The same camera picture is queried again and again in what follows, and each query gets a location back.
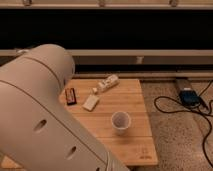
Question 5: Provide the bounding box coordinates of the white paper cup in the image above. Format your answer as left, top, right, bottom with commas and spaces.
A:
111, 111, 131, 135

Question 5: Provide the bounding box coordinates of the grey metal rail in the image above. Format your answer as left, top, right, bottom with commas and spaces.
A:
0, 49, 213, 66

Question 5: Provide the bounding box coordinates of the white plastic bottle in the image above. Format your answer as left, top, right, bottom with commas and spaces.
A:
92, 74, 119, 94

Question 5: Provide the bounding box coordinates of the white sponge block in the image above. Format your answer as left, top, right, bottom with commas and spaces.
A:
83, 95, 99, 111

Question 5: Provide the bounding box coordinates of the wooden board table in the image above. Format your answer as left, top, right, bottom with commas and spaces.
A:
0, 78, 159, 170

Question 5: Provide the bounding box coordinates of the blue power adapter box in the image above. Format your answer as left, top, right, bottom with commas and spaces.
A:
179, 89, 199, 106

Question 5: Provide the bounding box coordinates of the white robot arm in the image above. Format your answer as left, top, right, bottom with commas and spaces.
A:
0, 44, 129, 171

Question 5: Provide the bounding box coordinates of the black cable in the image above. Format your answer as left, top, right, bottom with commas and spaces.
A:
153, 79, 213, 169

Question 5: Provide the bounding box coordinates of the black red small box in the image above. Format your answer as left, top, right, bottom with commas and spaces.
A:
65, 88, 77, 105

